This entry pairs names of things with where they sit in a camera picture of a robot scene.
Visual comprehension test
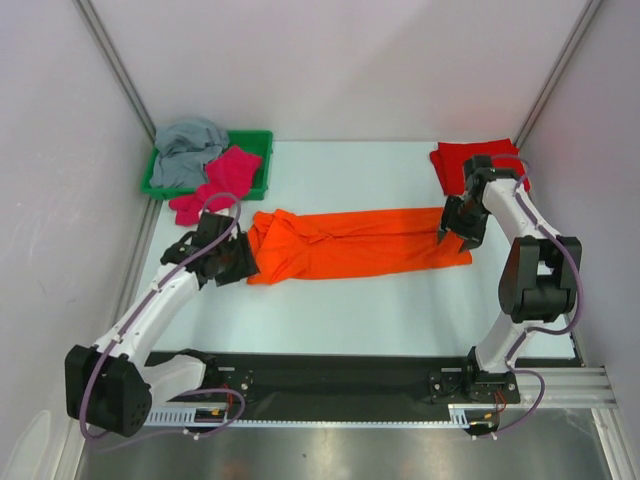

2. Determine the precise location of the orange t-shirt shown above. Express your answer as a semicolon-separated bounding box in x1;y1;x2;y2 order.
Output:
247;208;472;285

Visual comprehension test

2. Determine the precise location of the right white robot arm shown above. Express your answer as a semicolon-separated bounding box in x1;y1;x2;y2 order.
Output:
430;154;583;403

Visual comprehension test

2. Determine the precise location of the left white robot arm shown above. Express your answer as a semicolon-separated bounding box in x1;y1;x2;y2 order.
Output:
64;213;258;441

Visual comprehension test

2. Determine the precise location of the folded red t-shirt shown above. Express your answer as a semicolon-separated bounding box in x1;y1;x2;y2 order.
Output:
429;138;525;196

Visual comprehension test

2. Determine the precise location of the magenta t-shirt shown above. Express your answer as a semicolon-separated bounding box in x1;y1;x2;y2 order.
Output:
169;146;262;226

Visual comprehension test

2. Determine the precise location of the green plastic bin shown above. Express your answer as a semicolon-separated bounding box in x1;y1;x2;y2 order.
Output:
140;130;273;201

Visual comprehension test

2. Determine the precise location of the grey t-shirt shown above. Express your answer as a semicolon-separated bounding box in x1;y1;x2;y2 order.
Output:
149;117;230;189

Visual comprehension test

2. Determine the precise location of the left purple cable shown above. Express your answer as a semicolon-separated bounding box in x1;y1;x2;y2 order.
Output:
79;192;246;454

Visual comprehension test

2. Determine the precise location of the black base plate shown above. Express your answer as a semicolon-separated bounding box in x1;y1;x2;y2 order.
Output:
147;352;584;422

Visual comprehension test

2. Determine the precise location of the aluminium corner post right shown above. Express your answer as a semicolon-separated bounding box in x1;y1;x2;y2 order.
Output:
513;0;605;148

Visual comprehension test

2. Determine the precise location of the aluminium corner post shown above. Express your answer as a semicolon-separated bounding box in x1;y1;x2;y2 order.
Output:
72;0;156;140
513;0;605;148

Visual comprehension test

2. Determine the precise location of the aluminium frame rail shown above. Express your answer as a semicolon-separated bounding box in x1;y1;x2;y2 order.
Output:
533;367;618;409

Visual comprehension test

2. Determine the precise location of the aluminium corner post left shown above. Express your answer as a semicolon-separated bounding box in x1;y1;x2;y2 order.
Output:
72;0;156;140

